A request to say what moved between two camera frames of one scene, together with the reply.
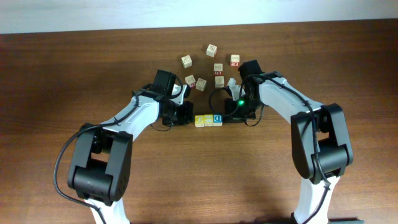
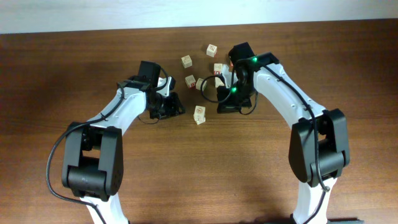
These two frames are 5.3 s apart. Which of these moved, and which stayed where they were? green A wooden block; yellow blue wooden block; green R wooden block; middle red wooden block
Moved: yellow blue wooden block
Stayed: green A wooden block; green R wooden block; middle red wooden block
